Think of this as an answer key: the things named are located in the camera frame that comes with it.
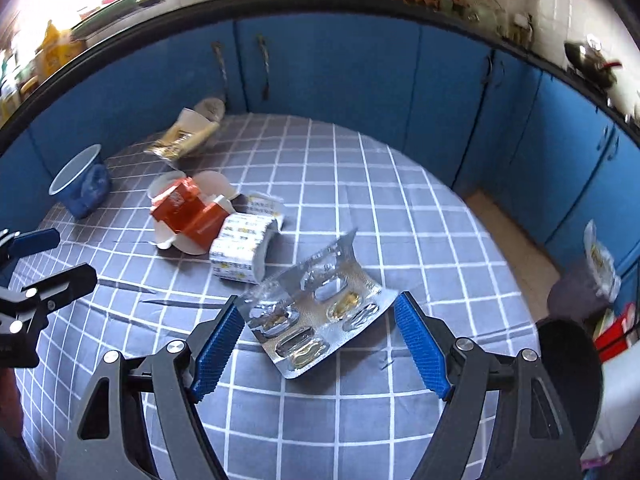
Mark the yellow plastic bottle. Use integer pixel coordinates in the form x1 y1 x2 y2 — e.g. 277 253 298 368
37 20 83 78

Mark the torn orange box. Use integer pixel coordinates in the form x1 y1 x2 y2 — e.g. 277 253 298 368
147 172 236 256

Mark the blue kitchen base cabinet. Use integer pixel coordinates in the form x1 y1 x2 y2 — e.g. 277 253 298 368
0 10 640 321

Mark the red container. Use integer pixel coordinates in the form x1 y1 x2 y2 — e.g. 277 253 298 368
595 305 640 363

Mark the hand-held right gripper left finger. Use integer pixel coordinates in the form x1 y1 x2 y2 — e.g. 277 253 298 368
57 295 246 480

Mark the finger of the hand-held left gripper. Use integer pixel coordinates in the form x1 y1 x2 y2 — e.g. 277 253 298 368
0 262 98 333
0 228 61 273

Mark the blue paper cup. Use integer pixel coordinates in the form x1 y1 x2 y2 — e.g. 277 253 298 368
48 144 113 219

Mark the pale green kettle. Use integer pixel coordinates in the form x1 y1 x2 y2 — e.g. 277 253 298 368
462 0 503 23

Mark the silver blister pack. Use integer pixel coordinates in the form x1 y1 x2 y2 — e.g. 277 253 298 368
239 228 399 380

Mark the white pill box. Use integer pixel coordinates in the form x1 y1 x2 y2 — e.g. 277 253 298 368
209 191 287 283

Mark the steel wok with lid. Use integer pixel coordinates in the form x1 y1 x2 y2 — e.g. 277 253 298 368
564 35 623 88

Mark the black kitchen countertop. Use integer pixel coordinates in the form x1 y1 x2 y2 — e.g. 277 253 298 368
0 0 640 141

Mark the black trash can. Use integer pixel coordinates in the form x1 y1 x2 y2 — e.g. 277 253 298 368
536 317 606 461

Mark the grey bin with plastic bag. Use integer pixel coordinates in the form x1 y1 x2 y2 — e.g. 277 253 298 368
546 220 623 321

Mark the blue checked tablecloth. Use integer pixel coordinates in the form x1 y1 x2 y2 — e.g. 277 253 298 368
10 112 551 480

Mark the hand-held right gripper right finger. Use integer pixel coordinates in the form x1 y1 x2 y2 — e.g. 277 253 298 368
394 291 583 480

